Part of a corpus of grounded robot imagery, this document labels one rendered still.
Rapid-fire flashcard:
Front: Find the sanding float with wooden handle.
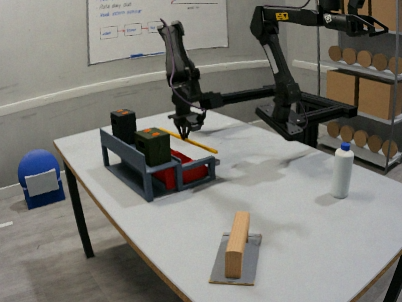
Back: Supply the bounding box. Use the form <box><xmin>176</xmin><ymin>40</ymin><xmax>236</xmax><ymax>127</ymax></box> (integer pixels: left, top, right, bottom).
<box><xmin>209</xmin><ymin>211</ymin><xmax>261</xmax><ymax>286</ymax></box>

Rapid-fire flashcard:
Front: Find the yellow bar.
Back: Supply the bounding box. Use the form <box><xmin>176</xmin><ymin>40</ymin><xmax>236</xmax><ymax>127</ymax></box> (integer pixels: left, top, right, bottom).
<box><xmin>160</xmin><ymin>128</ymin><xmax>218</xmax><ymax>154</ymax></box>

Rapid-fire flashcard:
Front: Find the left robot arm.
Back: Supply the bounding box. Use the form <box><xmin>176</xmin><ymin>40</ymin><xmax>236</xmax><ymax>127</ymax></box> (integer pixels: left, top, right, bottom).
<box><xmin>250</xmin><ymin>0</ymin><xmax>341</xmax><ymax>137</ymax></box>

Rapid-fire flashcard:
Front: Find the grey metal shelf rack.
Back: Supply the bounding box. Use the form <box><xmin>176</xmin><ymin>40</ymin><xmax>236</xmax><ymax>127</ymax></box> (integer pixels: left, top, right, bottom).
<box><xmin>99</xmin><ymin>128</ymin><xmax>220</xmax><ymax>203</ymax></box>

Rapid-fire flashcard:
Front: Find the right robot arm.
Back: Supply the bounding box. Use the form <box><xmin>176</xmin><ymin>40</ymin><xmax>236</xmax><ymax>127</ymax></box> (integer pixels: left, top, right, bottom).
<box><xmin>157</xmin><ymin>20</ymin><xmax>213</xmax><ymax>132</ymax></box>

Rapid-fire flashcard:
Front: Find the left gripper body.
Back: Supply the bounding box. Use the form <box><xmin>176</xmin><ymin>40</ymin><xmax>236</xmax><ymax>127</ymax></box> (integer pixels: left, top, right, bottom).
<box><xmin>335</xmin><ymin>0</ymin><xmax>369</xmax><ymax>37</ymax></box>

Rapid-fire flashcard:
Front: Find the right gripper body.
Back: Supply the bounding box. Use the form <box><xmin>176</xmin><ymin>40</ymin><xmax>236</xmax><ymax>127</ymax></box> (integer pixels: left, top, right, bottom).
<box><xmin>168</xmin><ymin>104</ymin><xmax>206</xmax><ymax>125</ymax></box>

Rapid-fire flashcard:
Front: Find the white bottle with blue cap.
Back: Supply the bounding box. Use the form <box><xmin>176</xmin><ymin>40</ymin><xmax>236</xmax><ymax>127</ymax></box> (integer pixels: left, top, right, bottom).
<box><xmin>330</xmin><ymin>143</ymin><xmax>354</xmax><ymax>199</ymax></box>

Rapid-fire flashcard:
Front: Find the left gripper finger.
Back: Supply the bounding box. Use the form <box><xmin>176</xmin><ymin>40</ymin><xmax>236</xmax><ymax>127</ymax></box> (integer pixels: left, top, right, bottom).
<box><xmin>369</xmin><ymin>16</ymin><xmax>389</xmax><ymax>37</ymax></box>
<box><xmin>350</xmin><ymin>14</ymin><xmax>375</xmax><ymax>37</ymax></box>

